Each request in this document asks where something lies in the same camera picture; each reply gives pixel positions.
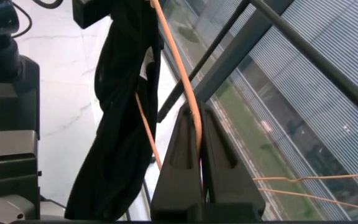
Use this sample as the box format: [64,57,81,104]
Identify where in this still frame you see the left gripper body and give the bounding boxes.
[71,0,115,30]

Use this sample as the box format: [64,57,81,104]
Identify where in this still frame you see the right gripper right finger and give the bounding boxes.
[200,103,266,222]

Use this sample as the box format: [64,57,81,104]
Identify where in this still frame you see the black clothes rack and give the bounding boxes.
[156,0,358,124]

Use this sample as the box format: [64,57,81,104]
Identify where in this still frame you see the window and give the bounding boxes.
[158,0,358,222]

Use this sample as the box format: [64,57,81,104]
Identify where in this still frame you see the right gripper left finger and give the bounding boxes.
[150,102,204,222]

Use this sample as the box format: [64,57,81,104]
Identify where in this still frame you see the black t-shirt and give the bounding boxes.
[63,0,165,222]

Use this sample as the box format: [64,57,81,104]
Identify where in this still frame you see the black cable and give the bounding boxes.
[30,0,65,9]

